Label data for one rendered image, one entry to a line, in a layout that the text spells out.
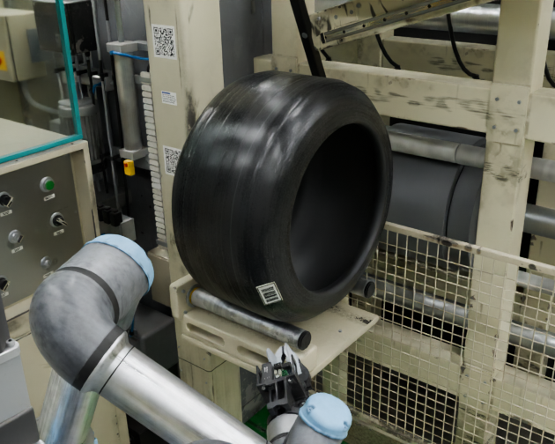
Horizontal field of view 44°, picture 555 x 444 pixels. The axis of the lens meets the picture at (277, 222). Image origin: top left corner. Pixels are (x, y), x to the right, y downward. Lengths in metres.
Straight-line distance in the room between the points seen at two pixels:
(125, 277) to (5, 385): 0.30
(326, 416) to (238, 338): 0.65
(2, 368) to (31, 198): 1.05
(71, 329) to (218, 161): 0.58
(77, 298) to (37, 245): 0.89
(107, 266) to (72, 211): 0.87
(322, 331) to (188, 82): 0.70
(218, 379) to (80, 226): 0.57
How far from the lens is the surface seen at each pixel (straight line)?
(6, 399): 0.78
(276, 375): 1.24
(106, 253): 1.03
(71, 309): 0.94
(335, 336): 1.75
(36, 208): 1.80
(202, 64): 1.65
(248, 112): 1.42
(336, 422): 1.03
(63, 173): 1.82
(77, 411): 1.20
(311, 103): 1.42
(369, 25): 1.76
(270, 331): 1.59
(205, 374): 1.98
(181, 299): 1.73
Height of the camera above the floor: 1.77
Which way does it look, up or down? 24 degrees down
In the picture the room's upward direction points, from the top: 1 degrees counter-clockwise
